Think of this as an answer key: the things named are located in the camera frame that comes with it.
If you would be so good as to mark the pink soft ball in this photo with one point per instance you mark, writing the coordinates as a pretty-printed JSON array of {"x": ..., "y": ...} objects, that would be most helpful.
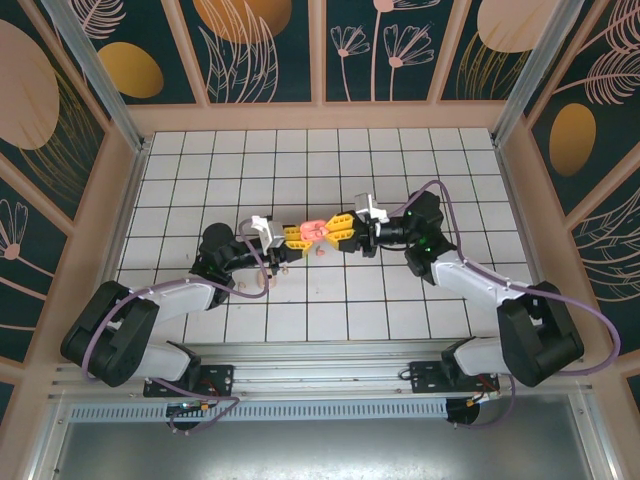
[{"x": 314, "y": 230}]

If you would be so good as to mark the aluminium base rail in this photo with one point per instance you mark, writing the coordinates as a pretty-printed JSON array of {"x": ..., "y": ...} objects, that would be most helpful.
[{"x": 320, "y": 370}]

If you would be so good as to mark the aluminium side rail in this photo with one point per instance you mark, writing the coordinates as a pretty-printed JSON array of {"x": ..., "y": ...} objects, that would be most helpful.
[
  {"x": 516, "y": 200},
  {"x": 129, "y": 200}
]

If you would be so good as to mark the dark panel beige circle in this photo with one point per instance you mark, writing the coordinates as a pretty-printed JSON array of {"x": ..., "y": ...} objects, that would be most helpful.
[{"x": 500, "y": 25}]

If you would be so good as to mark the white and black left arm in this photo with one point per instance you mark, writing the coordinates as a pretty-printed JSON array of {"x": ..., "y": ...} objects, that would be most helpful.
[{"x": 170, "y": 300}]

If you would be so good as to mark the dark panel pink flowers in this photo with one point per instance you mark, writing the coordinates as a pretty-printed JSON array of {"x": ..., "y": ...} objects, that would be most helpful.
[{"x": 370, "y": 75}]

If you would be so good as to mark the dark panel large beige oval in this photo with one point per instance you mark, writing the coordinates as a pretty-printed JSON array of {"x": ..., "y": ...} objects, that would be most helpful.
[{"x": 30, "y": 100}]

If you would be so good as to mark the dark panel large orange circle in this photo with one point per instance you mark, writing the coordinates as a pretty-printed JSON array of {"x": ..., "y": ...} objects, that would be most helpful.
[{"x": 240, "y": 20}]

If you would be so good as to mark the dark panel feather leaves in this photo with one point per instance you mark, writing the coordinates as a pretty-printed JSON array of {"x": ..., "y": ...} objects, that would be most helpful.
[{"x": 610, "y": 260}]

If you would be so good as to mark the beige earbud charging case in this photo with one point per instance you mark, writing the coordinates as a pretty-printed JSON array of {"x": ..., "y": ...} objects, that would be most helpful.
[{"x": 262, "y": 282}]

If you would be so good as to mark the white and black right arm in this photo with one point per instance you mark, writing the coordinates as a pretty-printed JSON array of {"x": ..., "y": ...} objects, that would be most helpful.
[{"x": 470, "y": 280}]

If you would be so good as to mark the galvanised metal sheet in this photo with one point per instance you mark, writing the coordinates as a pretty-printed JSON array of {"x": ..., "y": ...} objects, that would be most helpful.
[{"x": 320, "y": 450}]

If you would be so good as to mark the dark panel leaves orange oval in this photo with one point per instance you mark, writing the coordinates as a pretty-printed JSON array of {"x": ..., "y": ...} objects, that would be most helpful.
[{"x": 572, "y": 140}]

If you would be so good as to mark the dark panel single flower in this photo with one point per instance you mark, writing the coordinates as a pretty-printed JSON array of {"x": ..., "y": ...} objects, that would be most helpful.
[{"x": 25, "y": 280}]

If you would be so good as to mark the aluminium corner post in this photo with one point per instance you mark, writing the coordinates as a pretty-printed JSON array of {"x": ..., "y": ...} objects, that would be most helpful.
[
  {"x": 534, "y": 75},
  {"x": 105, "y": 80}
]

